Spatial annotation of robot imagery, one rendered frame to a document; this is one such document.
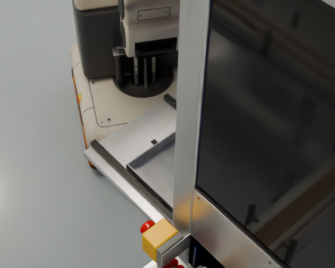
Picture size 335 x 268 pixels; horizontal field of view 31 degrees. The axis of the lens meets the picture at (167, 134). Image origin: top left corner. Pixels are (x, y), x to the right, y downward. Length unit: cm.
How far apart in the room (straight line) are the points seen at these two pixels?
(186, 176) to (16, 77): 213
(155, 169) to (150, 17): 75
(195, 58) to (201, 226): 48
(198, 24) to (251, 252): 51
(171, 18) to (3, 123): 116
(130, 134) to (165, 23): 62
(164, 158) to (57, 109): 143
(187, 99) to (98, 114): 159
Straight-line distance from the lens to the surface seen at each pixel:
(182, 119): 117
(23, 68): 336
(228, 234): 131
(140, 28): 228
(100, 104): 273
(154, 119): 186
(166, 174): 172
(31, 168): 290
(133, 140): 180
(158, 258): 145
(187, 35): 102
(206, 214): 133
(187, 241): 147
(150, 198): 165
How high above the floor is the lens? 227
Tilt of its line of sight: 50 degrees down
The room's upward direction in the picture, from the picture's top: 1 degrees clockwise
